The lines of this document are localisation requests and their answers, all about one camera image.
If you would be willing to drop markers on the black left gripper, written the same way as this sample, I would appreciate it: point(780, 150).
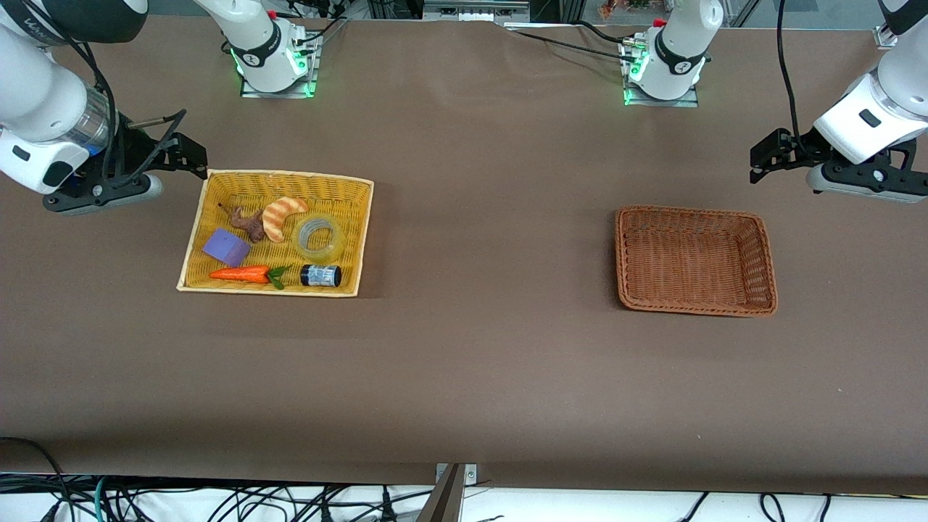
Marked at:
point(796, 150)

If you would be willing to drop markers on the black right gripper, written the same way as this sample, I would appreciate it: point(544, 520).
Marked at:
point(138, 151)

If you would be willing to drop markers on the clear yellowish tape roll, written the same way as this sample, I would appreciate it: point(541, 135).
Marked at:
point(319, 254)

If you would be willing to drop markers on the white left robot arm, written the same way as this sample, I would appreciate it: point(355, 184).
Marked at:
point(892, 109)

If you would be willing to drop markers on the brown toy root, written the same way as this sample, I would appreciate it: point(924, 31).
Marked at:
point(254, 226)

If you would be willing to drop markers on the purple block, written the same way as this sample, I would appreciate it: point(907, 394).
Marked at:
point(226, 246)

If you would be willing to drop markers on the toy croissant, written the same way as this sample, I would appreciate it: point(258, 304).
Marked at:
point(275, 217)

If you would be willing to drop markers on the orange toy carrot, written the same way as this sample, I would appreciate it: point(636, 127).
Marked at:
point(239, 274)

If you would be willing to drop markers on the brown wicker basket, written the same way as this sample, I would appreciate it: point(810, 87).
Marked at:
point(689, 261)

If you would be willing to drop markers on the small black jar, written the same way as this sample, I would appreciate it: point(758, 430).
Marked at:
point(320, 275)

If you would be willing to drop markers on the yellow wicker basket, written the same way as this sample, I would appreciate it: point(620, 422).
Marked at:
point(348, 239)

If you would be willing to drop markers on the brown table cover sheet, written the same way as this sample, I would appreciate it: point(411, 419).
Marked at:
point(493, 362)

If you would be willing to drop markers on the grey diagonal bar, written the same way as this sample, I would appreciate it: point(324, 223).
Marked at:
point(442, 504)

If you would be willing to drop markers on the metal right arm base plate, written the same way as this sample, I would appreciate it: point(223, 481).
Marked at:
point(254, 93)

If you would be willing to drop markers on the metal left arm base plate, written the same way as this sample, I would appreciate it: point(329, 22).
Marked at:
point(681, 103)

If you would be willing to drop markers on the metal corner bracket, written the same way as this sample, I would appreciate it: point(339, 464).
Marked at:
point(883, 36)

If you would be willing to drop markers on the aluminium frame profile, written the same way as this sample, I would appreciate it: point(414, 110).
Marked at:
point(475, 10)

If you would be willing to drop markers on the metal table edge bracket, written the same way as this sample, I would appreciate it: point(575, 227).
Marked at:
point(471, 475)

